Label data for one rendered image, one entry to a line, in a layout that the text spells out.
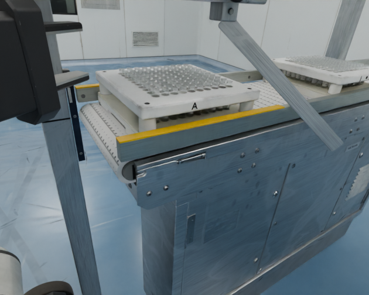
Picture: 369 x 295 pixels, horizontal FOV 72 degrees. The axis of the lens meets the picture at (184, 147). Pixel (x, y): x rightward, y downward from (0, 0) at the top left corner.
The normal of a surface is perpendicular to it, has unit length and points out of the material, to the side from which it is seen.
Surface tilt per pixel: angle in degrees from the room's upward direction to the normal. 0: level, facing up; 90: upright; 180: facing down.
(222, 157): 90
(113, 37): 90
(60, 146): 90
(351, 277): 0
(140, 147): 90
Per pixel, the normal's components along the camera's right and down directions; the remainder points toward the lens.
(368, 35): -0.87, 0.20
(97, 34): 0.50, 0.45
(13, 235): 0.06, -0.87
